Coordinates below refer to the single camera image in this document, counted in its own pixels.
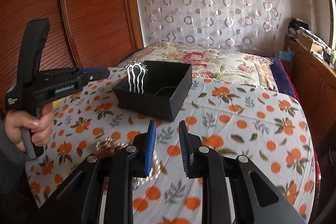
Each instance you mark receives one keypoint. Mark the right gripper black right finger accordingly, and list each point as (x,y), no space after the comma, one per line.
(186,149)

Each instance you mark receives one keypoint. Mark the fingers of the left gripper seen outside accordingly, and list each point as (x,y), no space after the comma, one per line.
(97,73)

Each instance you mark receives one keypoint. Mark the wooden louvered wardrobe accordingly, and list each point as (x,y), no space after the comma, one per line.
(83,33)

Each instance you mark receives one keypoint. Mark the cardboard box on counter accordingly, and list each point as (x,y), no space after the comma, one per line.
(309,44)

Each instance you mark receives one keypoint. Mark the circle pattern sheer curtain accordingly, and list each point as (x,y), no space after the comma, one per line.
(238,25)

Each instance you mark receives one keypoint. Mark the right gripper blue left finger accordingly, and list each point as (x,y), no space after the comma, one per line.
(149,147)

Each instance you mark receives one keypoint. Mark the teal bag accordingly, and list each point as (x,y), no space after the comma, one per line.
(286,55)

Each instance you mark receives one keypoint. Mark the floral quilt bed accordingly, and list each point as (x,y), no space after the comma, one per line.
(233,67)

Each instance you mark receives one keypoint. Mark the purple blanket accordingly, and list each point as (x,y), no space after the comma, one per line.
(282,79)

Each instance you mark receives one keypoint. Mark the black square jewelry box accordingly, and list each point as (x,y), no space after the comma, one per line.
(166,85)

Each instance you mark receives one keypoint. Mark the person's left hand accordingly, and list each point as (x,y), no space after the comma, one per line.
(41,128)

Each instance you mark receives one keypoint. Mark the wooden cabinet counter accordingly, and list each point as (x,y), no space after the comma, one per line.
(314,82)

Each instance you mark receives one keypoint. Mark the silver hair comb pin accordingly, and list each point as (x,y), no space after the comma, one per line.
(136,71)

